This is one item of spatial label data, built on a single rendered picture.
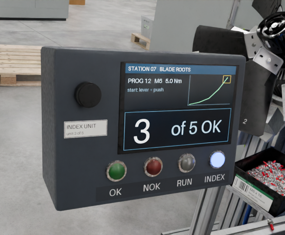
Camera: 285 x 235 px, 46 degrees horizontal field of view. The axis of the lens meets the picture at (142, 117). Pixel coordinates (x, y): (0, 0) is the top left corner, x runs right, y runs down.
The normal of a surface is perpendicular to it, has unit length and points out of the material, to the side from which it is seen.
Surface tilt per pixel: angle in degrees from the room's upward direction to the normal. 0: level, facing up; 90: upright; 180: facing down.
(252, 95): 49
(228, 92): 75
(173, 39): 90
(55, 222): 0
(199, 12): 90
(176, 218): 0
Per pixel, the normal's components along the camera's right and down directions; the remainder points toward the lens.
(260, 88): 0.03, -0.26
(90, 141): 0.41, 0.21
